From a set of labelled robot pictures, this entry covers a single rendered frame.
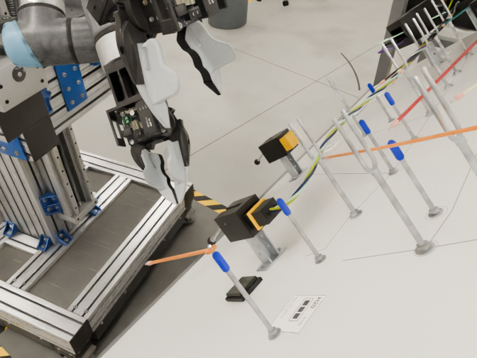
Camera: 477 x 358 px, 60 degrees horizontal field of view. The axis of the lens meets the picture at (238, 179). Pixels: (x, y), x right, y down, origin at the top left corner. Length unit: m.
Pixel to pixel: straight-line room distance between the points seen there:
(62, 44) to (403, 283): 0.62
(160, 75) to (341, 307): 0.28
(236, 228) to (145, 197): 1.42
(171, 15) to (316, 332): 0.30
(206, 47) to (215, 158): 1.98
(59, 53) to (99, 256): 1.10
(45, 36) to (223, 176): 1.68
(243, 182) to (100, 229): 0.83
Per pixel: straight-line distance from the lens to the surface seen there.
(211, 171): 2.35
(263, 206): 0.50
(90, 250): 1.77
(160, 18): 0.41
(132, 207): 1.90
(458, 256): 0.37
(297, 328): 0.40
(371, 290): 0.38
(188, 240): 2.00
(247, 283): 0.53
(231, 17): 4.15
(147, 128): 0.58
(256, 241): 0.54
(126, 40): 0.44
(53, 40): 0.77
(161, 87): 0.44
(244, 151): 2.49
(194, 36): 0.49
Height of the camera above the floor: 1.50
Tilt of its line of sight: 41 degrees down
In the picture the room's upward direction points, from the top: straight up
